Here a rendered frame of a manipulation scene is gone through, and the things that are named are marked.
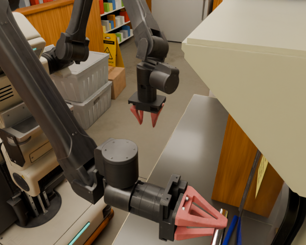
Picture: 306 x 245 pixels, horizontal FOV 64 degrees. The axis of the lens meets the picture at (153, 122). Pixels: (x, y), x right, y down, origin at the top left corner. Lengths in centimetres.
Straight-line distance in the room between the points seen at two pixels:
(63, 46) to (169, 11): 447
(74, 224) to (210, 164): 94
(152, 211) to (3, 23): 38
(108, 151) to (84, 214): 123
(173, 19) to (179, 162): 464
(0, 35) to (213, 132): 82
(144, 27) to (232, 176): 46
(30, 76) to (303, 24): 38
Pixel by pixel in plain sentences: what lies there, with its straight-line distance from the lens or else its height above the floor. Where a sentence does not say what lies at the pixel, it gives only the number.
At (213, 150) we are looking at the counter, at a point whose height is 94.
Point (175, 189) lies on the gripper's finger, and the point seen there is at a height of 124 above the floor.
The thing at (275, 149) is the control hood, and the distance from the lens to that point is 18.
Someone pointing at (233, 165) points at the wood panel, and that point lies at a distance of 68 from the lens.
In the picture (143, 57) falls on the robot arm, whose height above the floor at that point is 132.
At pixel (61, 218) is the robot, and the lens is 162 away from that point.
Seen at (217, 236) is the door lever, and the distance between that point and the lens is 41.
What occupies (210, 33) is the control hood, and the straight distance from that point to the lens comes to 17.
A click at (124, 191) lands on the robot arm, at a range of 43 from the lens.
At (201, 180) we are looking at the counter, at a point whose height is 94.
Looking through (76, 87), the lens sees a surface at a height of 51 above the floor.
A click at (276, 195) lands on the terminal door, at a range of 29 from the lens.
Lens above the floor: 155
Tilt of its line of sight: 35 degrees down
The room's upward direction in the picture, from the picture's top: straight up
